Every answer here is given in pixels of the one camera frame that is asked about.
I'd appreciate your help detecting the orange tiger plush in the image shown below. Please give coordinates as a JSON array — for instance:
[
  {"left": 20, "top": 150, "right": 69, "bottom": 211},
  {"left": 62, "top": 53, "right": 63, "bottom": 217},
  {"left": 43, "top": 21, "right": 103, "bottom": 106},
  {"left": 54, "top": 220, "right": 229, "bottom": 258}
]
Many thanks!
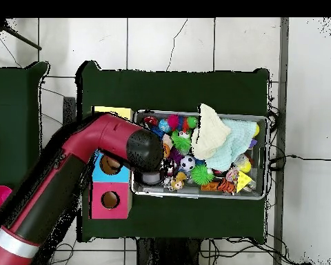
[{"left": 216, "top": 177, "right": 237, "bottom": 195}]

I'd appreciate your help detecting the small soccer ball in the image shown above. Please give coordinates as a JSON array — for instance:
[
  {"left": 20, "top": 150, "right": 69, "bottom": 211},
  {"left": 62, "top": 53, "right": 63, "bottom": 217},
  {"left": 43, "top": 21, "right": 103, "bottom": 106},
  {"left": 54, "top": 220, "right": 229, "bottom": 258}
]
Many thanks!
[{"left": 179, "top": 155, "right": 196, "bottom": 172}]

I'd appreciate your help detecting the dark green side tablecloth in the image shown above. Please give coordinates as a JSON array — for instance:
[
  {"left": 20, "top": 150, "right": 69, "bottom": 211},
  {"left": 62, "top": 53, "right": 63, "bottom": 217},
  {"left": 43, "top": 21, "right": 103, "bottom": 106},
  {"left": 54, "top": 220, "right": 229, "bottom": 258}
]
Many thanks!
[{"left": 0, "top": 61, "right": 52, "bottom": 222}]

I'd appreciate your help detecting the green spiky monster with eyes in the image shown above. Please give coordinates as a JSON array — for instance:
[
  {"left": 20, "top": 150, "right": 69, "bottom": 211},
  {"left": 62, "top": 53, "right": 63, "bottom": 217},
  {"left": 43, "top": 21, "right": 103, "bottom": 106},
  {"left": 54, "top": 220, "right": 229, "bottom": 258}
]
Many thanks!
[{"left": 170, "top": 129, "right": 192, "bottom": 155}]

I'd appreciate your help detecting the multicolour spiky caterpillar toy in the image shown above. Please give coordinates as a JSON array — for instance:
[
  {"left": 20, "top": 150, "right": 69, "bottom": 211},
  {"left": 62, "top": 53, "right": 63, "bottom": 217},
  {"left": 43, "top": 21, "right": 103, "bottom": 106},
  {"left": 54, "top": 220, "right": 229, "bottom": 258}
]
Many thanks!
[{"left": 166, "top": 114, "right": 199, "bottom": 133}]

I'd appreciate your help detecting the wooden box with three holes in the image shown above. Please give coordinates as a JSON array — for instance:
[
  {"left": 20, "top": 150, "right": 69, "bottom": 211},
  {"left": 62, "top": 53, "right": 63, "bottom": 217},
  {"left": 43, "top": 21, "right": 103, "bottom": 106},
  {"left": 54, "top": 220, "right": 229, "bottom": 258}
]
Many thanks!
[{"left": 89, "top": 106, "right": 134, "bottom": 220}]

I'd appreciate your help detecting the yellow cheese wedge toy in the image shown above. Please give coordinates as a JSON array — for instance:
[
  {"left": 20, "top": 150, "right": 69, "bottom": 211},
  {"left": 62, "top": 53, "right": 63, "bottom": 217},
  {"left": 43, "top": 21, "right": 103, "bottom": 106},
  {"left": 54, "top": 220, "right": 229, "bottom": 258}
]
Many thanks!
[{"left": 235, "top": 170, "right": 253, "bottom": 194}]

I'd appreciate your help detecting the silver mesh bin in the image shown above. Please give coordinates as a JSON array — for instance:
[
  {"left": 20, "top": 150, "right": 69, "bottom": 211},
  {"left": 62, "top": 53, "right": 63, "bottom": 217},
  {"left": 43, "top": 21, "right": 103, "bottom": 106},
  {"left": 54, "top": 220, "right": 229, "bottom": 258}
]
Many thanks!
[{"left": 131, "top": 109, "right": 270, "bottom": 200}]

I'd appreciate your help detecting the black upright panel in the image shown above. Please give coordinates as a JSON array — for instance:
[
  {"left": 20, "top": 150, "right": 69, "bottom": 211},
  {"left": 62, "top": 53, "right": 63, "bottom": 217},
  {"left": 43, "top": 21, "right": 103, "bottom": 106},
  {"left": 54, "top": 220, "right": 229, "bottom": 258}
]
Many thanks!
[{"left": 61, "top": 96, "right": 77, "bottom": 126}]

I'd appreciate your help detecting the black tripod leg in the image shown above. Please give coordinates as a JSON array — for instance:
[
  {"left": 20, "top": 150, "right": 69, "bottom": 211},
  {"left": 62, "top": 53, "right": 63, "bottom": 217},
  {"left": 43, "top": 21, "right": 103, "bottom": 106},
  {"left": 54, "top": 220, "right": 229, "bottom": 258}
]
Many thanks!
[{"left": 0, "top": 19, "right": 42, "bottom": 51}]

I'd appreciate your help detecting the light blue waffle cloth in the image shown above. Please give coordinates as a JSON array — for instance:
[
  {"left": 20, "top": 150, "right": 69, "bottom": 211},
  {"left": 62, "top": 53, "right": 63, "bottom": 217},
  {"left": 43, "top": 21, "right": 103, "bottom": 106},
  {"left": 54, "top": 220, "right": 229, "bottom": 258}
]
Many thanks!
[{"left": 205, "top": 118, "right": 258, "bottom": 173}]

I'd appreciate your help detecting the green spiky ball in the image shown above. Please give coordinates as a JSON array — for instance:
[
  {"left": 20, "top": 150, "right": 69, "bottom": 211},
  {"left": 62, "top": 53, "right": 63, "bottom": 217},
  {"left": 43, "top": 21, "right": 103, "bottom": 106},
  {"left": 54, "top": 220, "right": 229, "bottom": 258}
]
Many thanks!
[{"left": 190, "top": 164, "right": 214, "bottom": 186}]

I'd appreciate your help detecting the black floor cable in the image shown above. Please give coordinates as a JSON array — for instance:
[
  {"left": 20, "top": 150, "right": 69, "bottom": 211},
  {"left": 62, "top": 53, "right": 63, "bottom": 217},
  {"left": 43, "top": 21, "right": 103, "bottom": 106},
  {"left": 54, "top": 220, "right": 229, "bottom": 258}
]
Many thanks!
[{"left": 268, "top": 154, "right": 331, "bottom": 172}]

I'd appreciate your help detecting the cream waffle cloth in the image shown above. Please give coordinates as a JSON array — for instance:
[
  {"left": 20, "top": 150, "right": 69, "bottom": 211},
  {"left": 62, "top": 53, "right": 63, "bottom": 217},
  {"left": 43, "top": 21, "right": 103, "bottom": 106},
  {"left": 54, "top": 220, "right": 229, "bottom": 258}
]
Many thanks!
[{"left": 190, "top": 103, "right": 232, "bottom": 161}]

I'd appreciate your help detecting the brown plush animal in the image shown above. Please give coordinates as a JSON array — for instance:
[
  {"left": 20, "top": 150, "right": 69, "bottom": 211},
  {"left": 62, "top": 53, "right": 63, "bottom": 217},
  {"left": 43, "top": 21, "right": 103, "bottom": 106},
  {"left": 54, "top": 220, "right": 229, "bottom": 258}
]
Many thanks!
[{"left": 169, "top": 172, "right": 188, "bottom": 192}]

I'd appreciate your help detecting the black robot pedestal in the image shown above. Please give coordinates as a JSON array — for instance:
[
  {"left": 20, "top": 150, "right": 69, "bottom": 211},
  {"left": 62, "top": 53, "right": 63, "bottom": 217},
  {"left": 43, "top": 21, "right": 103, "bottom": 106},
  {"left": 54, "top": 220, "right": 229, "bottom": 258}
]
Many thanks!
[{"left": 136, "top": 237, "right": 202, "bottom": 265}]

